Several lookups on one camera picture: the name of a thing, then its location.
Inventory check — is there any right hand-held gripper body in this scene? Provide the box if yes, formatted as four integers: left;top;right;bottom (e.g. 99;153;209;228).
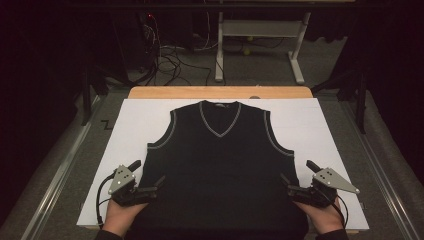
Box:
287;167;361;209

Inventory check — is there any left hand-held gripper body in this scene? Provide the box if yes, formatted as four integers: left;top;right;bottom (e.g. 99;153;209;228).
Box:
107;164;159;208

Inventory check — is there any black knit vest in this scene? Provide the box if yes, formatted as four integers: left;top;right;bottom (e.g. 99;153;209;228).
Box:
130;99;310;240

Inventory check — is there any person's left hand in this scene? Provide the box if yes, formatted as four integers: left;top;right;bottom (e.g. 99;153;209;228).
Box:
101;199;148;237

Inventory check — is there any person's right hand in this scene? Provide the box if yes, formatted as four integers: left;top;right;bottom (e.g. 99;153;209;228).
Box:
292;197;345;235

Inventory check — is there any white paper sheet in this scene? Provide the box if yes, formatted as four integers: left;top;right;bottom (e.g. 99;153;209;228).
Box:
76;97;370;232

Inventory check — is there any person's right dark sleeve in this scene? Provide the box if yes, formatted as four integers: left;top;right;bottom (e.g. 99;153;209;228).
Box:
314;228;350;240

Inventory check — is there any person's dark sleeve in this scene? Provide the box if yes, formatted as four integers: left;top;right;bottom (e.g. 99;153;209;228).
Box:
94;229;125;240
314;228;350;240

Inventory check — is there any person's left dark sleeve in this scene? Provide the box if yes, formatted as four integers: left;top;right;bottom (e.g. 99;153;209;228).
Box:
94;229;125;240

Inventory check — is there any black metal stand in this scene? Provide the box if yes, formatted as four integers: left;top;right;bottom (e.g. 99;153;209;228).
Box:
80;63;132;127
311;66;369;135

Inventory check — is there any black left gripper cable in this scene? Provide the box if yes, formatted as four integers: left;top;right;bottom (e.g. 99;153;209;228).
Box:
95;174;117;230

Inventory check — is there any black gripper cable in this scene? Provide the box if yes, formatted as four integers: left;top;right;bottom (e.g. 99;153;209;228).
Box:
95;174;117;230
329;195;350;228

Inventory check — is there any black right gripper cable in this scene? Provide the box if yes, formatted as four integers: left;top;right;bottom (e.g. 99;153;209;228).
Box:
329;195;350;228

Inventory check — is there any grey metal floor rail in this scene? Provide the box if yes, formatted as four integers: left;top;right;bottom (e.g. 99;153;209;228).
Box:
19;95;102;240
339;99;422;240

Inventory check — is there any tangle of floor cables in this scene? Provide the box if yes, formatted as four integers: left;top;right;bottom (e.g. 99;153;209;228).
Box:
139;12;214;87

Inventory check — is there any white metal table frame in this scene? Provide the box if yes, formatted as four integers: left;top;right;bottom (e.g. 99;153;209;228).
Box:
214;11;312;86

